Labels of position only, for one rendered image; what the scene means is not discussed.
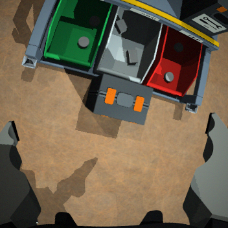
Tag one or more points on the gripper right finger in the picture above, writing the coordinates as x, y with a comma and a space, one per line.
206, 202

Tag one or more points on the green open bin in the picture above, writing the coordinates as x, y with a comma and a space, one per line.
71, 22

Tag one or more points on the yellow flat bar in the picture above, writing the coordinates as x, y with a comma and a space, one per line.
172, 19

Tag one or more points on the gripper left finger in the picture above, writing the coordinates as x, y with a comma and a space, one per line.
19, 206

